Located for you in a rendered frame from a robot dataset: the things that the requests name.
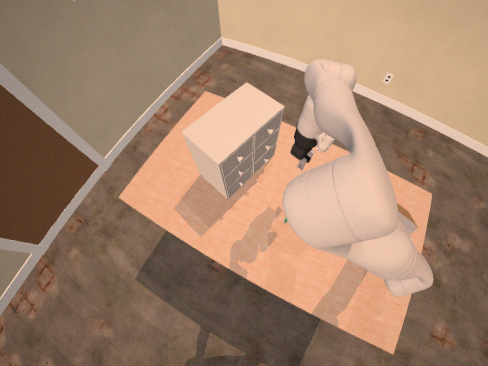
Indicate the grey drawer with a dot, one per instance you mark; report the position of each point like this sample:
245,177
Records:
258,152
238,171
265,131
237,157
239,183
264,159

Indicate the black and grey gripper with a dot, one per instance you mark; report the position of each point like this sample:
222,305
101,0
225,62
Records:
306,137

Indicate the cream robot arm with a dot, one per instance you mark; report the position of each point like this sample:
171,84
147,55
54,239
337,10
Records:
351,198

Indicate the small beige chest of drawers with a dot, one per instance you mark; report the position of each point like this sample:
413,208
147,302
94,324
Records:
218,133

